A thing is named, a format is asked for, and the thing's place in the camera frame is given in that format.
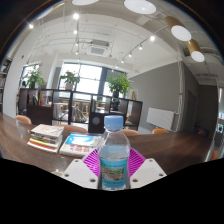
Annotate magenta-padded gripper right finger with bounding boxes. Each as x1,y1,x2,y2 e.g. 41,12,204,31
125,147,168,190

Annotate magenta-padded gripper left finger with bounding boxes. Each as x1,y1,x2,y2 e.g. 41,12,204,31
61,147,102,190

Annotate clear water bottle blue cap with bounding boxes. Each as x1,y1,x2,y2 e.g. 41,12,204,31
97,115,132,192

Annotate white book with blue cover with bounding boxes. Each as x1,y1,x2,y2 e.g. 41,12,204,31
59,133,103,158

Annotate stack of books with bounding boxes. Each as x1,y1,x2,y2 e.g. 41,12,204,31
27,123,65,154

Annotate low dark shelf unit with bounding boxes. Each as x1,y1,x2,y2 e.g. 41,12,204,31
17,87,144,134

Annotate orange chairs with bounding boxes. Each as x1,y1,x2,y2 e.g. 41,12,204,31
14,114,221,161

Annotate large potted plant dark pot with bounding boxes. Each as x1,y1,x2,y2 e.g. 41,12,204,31
105,73,133,99

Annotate small potted plant white pot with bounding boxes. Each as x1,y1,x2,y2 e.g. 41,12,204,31
59,70,81,92

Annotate bushy potted plant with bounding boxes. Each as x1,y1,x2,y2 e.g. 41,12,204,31
23,69,46,90

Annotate tall dark bookshelf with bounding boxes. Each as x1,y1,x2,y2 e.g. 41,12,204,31
0,57,14,114

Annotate ceiling air conditioner unit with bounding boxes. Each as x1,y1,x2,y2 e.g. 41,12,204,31
87,39,111,57

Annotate track spotlights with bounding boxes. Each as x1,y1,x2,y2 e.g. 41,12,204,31
28,12,156,64

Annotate round ceiling lamps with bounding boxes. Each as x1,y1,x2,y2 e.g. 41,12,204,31
71,0,206,63

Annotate white wall panel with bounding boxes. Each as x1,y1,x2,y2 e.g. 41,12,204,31
146,107,175,132

